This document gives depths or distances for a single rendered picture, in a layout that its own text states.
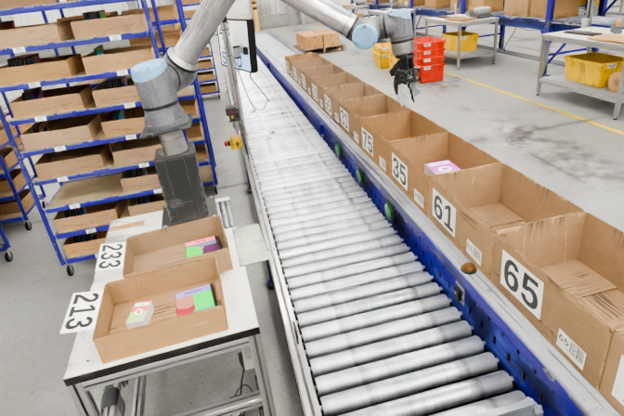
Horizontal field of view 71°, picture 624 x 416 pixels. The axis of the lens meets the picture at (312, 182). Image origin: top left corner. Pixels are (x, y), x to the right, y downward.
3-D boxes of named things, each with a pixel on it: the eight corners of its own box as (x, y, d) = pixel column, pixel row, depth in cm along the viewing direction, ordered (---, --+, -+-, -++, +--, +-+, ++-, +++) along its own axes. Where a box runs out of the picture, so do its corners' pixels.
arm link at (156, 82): (135, 110, 187) (120, 69, 180) (156, 98, 202) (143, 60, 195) (166, 106, 183) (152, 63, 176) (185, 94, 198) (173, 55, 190)
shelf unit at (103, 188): (65, 279, 307) (-65, -32, 225) (83, 242, 351) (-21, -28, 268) (206, 250, 322) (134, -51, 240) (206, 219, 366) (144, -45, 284)
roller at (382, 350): (305, 370, 128) (303, 357, 126) (467, 328, 136) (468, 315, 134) (307, 383, 124) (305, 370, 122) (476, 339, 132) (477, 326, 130)
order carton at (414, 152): (388, 177, 198) (386, 141, 191) (448, 165, 203) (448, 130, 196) (427, 218, 163) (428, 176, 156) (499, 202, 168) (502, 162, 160)
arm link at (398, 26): (384, 10, 176) (410, 6, 174) (389, 43, 181) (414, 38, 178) (383, 12, 168) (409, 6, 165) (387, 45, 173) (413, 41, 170)
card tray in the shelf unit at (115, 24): (74, 40, 254) (69, 21, 250) (87, 35, 281) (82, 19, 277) (147, 31, 260) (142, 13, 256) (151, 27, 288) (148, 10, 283)
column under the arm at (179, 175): (162, 231, 201) (142, 165, 187) (163, 207, 224) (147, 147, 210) (218, 219, 206) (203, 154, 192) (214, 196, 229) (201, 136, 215)
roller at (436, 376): (314, 408, 117) (312, 395, 114) (492, 359, 125) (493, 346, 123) (318, 424, 112) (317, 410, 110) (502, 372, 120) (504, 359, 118)
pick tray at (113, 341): (113, 305, 156) (105, 282, 152) (221, 278, 164) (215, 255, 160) (101, 365, 131) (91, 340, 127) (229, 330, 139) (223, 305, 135)
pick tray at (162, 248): (133, 256, 184) (126, 237, 180) (224, 234, 193) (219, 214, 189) (129, 297, 159) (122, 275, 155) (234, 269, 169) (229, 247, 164)
